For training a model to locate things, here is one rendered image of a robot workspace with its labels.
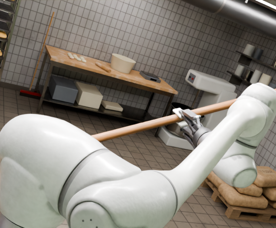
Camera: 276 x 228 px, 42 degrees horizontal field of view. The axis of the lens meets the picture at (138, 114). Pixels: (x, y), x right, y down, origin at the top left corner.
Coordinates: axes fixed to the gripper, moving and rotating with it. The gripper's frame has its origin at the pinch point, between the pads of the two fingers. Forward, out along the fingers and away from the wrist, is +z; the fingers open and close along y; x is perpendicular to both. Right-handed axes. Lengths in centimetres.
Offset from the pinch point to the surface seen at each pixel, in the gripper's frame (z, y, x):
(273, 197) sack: 198, 264, 216
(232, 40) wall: 496, 140, 342
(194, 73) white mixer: 409, 156, 214
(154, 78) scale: 441, 163, 154
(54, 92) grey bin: 428, 145, -18
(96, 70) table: 412, 118, 49
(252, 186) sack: 203, 239, 187
